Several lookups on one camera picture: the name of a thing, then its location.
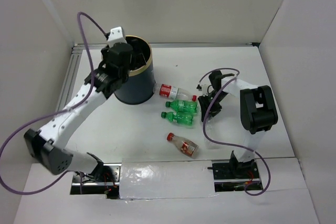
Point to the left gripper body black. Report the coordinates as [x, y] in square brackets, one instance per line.
[104, 53]

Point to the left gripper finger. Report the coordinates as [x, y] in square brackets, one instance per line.
[139, 47]
[137, 62]

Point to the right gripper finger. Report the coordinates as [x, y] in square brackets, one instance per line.
[204, 102]
[215, 109]

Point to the long clear bottle white cap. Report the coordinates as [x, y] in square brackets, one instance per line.
[211, 133]

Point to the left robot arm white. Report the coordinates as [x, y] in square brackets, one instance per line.
[48, 144]

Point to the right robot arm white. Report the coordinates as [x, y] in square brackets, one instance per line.
[257, 111]

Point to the dark blue round bin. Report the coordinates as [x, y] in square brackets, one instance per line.
[140, 84]

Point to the red label bottle near bin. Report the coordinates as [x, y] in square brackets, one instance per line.
[173, 93]

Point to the upper green bottle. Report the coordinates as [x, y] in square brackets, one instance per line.
[182, 106]

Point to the green bottle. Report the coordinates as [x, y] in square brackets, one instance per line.
[179, 118]
[182, 106]

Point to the lower green bottle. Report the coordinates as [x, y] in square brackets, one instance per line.
[179, 118]

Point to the red cap bottle front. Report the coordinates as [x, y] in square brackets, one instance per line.
[185, 146]

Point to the white plastic sheet front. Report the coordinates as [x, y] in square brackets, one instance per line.
[166, 180]

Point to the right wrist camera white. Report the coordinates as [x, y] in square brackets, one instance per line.
[202, 88]

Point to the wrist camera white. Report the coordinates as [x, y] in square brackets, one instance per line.
[202, 88]
[116, 35]

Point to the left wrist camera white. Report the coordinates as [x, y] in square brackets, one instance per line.
[116, 35]

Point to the aluminium frame rail back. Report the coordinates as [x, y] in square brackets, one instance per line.
[179, 45]

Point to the aluminium frame rail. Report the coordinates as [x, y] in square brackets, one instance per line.
[70, 77]
[179, 45]

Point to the aluminium frame rail left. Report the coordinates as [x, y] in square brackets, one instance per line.
[70, 77]

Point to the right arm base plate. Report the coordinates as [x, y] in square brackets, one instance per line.
[231, 176]

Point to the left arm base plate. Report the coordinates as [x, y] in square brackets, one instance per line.
[106, 185]

